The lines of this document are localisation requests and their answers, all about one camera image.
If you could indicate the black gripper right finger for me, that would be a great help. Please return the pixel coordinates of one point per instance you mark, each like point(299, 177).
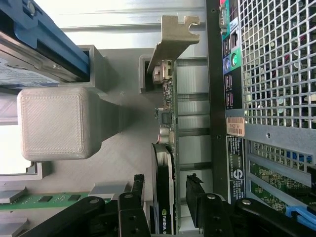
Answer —
point(212, 217)

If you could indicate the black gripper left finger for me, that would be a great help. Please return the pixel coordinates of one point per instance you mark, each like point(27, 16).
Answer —
point(130, 217)

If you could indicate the black regulatory label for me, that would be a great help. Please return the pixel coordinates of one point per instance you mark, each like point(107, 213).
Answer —
point(235, 168)

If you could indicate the green motherboard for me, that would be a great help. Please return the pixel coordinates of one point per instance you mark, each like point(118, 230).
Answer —
point(269, 177)

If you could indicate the green RAM stick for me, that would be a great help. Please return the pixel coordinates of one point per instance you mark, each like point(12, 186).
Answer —
point(61, 201)

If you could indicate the blue card retainer bar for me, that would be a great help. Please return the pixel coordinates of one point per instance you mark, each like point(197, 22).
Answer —
point(301, 213)

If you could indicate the orange service tag sticker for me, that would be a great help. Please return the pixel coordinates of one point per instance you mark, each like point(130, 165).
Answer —
point(235, 126)

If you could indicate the open black PC case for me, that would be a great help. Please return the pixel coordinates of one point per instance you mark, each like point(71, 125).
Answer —
point(271, 133)

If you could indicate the grey printed parts rack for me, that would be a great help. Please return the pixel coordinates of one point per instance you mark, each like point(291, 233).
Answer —
point(54, 123)

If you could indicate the hard disk in blue caddy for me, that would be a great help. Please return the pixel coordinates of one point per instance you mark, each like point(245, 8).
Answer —
point(49, 32)

